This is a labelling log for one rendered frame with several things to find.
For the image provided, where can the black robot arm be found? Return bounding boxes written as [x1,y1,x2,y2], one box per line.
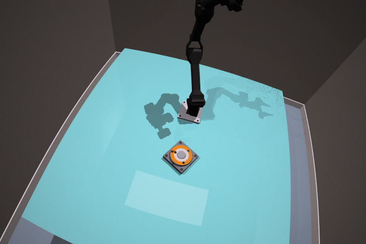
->
[186,0,217,117]

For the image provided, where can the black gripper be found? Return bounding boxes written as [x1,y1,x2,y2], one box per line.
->
[213,0,243,12]

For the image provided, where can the orange round plate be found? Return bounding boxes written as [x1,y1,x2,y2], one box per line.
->
[170,145,192,166]

